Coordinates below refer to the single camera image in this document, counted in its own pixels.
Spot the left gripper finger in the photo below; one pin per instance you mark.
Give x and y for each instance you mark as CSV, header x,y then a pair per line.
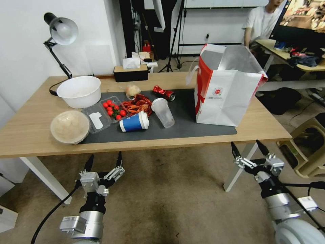
x,y
89,164
119,162

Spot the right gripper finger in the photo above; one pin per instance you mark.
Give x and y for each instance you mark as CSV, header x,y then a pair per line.
x,y
263,148
236,152

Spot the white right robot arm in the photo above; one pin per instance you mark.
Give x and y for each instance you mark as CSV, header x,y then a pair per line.
x,y
292,228

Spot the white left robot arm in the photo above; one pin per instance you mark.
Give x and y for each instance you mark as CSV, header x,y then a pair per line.
x,y
91,225

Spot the white red food delivery bag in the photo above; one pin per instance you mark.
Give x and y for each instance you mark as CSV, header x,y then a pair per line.
x,y
223,106

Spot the black bag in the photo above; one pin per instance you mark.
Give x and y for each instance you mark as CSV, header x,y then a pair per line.
x,y
281,101

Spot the crumpled clear food wrapper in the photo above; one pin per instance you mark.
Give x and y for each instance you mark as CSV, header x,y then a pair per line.
x,y
133,90

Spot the blue paper cup white lid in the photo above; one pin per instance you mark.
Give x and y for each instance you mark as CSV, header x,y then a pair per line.
x,y
132,124

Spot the beige plastic stool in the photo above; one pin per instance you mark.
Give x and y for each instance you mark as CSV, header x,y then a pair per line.
x,y
304,164

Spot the beige paper bowl clear lid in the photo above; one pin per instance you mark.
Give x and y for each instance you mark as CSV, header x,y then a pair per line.
x,y
68,127

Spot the dark grey table mat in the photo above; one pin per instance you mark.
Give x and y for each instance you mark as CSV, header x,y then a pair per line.
x,y
190,129

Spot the clear plastic clamshell container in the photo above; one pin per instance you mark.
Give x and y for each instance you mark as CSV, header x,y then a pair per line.
x,y
96,108

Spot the red crayfish shell pile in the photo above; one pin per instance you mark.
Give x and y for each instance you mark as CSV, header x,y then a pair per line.
x,y
137,105

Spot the clear plastic cup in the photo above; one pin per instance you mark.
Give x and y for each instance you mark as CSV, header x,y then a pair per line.
x,y
163,114

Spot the large white plastic bowl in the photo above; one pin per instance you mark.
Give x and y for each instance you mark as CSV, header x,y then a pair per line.
x,y
78,97

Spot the wooden table with white legs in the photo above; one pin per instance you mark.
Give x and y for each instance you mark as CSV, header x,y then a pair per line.
x,y
30,122

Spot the white cabinet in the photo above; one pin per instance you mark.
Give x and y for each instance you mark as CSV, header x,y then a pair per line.
x,y
12,170

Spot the crushed red can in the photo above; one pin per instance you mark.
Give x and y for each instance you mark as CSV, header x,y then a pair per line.
x,y
162,92

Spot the black tissue box wooden lid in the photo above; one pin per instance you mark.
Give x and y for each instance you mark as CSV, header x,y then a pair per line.
x,y
130,75

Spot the white box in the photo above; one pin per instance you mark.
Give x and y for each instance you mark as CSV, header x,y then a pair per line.
x,y
7,218

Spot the dark clothes pile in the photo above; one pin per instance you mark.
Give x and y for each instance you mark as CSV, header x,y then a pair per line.
x,y
304,61

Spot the white tissue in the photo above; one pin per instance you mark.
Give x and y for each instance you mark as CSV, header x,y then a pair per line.
x,y
130,63

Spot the pale wooden desk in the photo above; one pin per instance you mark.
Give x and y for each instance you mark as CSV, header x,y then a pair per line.
x,y
266,45

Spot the black monitor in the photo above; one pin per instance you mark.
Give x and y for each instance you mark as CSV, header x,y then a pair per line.
x,y
299,34

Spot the person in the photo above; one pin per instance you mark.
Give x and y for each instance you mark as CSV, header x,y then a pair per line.
x,y
259,23

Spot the black tripod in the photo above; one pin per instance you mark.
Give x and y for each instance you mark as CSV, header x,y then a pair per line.
x,y
175,38

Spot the black desk lamp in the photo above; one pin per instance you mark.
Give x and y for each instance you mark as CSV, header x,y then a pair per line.
x,y
63,30

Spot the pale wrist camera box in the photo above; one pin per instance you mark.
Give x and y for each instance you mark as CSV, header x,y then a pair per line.
x,y
276,165
89,182

